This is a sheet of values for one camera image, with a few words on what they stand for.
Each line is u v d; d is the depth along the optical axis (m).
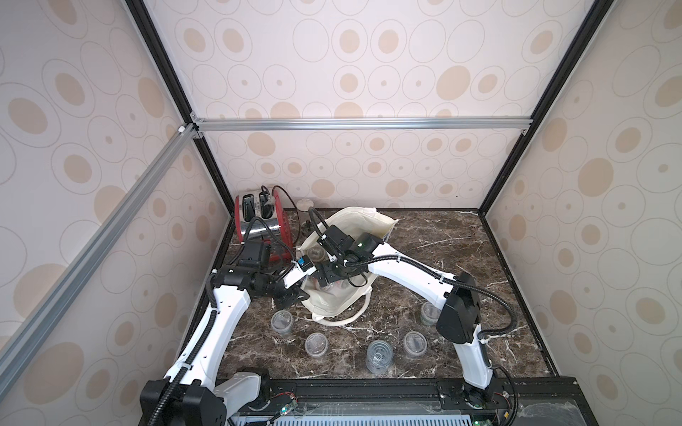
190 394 0.38
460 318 0.48
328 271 0.73
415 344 0.78
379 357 0.74
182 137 0.84
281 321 0.83
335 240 0.64
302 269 0.66
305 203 1.03
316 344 0.78
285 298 0.66
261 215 0.92
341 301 0.81
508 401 0.72
